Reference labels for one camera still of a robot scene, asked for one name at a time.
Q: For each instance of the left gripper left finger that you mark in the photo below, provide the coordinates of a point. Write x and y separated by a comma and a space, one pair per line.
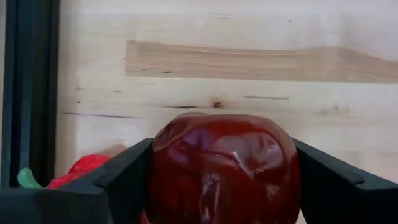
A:
62, 205

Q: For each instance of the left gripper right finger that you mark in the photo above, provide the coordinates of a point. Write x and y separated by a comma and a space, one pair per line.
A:
348, 199

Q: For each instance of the red toy bell pepper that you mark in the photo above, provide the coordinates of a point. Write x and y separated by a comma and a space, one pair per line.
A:
84, 168

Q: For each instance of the dark red toy fruit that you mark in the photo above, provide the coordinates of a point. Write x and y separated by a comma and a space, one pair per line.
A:
224, 168

